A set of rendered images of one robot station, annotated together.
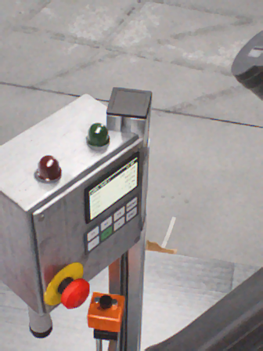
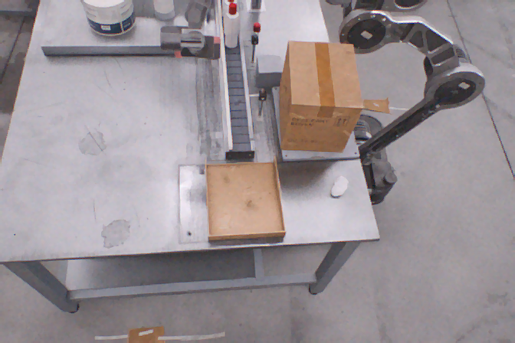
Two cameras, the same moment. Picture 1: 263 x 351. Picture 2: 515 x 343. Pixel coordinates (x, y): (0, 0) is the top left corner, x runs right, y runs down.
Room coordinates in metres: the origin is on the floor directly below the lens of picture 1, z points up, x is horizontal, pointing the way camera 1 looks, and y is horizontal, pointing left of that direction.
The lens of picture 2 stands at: (0.08, -1.67, 2.19)
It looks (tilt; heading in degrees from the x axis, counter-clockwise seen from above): 59 degrees down; 68
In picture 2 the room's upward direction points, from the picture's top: 9 degrees clockwise
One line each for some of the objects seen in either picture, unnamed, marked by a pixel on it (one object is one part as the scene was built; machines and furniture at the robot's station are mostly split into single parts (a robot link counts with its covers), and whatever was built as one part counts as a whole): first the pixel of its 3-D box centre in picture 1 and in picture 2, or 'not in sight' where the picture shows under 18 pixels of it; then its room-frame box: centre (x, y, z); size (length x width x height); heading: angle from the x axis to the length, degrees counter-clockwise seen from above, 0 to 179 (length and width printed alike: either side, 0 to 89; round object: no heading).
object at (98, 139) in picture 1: (98, 134); not in sight; (0.57, 0.04, 1.49); 0.03 x 0.03 x 0.02
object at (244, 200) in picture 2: not in sight; (243, 196); (0.32, -1.00, 0.85); 0.30 x 0.26 x 0.04; 82
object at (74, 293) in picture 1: (73, 291); not in sight; (0.48, 0.06, 1.33); 0.04 x 0.03 x 0.04; 137
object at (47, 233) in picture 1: (65, 206); not in sight; (0.56, 0.08, 1.38); 0.17 x 0.10 x 0.19; 137
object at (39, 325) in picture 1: (35, 288); not in sight; (0.58, 0.13, 1.18); 0.04 x 0.04 x 0.21
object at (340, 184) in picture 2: not in sight; (339, 185); (0.67, -1.03, 0.85); 0.08 x 0.07 x 0.04; 17
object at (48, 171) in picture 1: (48, 167); not in sight; (0.52, 0.08, 1.49); 0.03 x 0.03 x 0.02
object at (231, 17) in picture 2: not in sight; (231, 25); (0.42, -0.29, 0.98); 0.05 x 0.05 x 0.20
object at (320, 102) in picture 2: not in sight; (316, 98); (0.65, -0.72, 0.99); 0.30 x 0.24 x 0.27; 76
